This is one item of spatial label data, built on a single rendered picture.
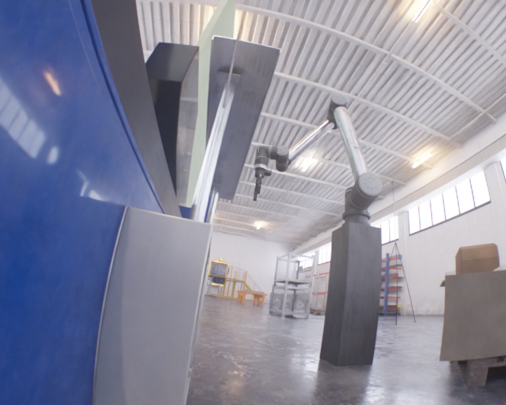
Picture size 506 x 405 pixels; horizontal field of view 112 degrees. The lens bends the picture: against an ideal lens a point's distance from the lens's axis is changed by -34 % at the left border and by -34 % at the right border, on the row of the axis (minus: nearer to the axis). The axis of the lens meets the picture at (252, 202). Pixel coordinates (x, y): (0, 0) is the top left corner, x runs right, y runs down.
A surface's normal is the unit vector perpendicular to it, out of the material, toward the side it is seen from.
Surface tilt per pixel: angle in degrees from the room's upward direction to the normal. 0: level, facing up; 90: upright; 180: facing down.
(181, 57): 89
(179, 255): 90
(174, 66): 89
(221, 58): 180
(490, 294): 90
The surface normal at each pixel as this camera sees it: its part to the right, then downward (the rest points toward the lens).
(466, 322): -0.52, -0.38
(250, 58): -0.14, 0.92
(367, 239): 0.15, -0.34
